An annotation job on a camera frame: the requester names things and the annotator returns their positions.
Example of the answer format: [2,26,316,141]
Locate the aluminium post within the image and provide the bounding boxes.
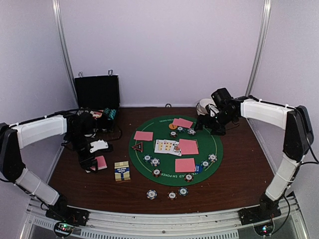
[245,0,272,98]
[51,0,75,82]

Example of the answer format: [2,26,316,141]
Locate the blue green fifty chip stack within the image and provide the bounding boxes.
[178,187,188,196]

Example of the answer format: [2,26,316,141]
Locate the black poker case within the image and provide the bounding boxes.
[74,74,120,132]

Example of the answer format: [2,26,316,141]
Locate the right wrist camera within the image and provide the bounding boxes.
[211,88,233,110]

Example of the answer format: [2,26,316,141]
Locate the ten chips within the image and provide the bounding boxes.
[208,154,218,163]
[150,158,160,167]
[187,128,196,135]

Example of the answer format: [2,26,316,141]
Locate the hundred chips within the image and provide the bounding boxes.
[170,131,177,138]
[184,174,194,182]
[152,168,161,177]

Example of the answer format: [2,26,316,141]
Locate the left aluminium post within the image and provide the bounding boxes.
[51,0,75,82]

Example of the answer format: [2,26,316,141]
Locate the red-backed card deck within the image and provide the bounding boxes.
[87,155,107,172]

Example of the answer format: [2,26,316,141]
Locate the upper white bowl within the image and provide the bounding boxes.
[199,99,215,108]

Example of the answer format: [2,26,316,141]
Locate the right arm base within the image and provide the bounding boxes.
[238,206,282,225]

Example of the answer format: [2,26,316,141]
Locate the right aluminium post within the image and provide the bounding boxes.
[245,0,272,98]

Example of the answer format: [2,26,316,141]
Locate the white bowl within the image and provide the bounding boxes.
[196,104,207,115]
[199,99,215,108]

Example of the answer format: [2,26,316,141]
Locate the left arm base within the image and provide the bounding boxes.
[45,207,90,226]

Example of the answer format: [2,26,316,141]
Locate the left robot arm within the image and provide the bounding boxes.
[0,111,108,221]

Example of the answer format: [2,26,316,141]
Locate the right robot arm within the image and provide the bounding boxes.
[195,96,314,220]

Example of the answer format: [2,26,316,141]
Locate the lower white bowl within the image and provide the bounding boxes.
[196,104,207,115]

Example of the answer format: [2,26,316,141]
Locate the dealt red card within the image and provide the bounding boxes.
[134,131,154,141]
[175,158,195,173]
[172,118,193,128]

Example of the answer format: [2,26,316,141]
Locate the teal chips in case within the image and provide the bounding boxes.
[103,108,118,121]

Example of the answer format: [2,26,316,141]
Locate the fifty chips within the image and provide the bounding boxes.
[143,154,153,163]
[201,160,210,169]
[176,126,185,132]

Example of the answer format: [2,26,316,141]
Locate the face-up white card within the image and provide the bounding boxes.
[154,139,164,153]

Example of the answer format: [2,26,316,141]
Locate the brown hundred chip stack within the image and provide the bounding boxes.
[167,191,177,200]

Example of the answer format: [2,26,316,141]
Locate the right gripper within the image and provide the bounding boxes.
[194,109,236,135]

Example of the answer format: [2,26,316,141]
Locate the gold blue card box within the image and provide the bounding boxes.
[114,161,131,182]

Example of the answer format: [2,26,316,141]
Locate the orange big blind button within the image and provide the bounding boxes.
[168,124,177,130]

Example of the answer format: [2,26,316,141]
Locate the blue peach ten chip stack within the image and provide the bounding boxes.
[146,189,157,200]

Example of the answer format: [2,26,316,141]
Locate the round green poker mat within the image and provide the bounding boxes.
[129,115,223,187]

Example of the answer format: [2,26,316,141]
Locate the triangular all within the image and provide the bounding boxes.
[132,142,144,152]

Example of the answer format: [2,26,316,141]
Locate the blue small blind button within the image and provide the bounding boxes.
[195,165,203,174]

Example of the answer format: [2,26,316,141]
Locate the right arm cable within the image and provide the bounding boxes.
[284,139,319,220]

